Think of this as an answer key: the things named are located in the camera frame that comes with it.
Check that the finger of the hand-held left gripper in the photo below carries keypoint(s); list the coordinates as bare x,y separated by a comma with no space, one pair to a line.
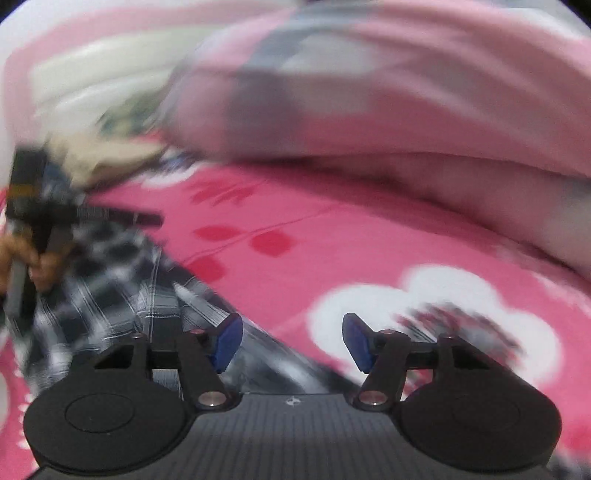
129,217

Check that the green patterned pillow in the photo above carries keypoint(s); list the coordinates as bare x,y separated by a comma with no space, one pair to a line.
129,115

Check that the pink floral bed blanket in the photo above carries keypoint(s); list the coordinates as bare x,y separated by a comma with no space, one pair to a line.
346,240

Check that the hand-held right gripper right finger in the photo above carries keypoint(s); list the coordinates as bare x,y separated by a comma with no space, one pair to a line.
358,341

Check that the pink grey floral quilt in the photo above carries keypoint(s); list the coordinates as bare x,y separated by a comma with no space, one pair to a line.
369,92

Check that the black white plaid shirt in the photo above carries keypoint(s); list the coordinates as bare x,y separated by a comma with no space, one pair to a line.
120,286

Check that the person's left hand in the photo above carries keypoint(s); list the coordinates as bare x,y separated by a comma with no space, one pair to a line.
51,270

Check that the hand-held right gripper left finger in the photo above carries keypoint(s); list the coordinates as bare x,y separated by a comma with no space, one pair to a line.
228,341

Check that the beige crumpled garment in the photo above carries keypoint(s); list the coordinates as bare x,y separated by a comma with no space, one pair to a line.
101,157

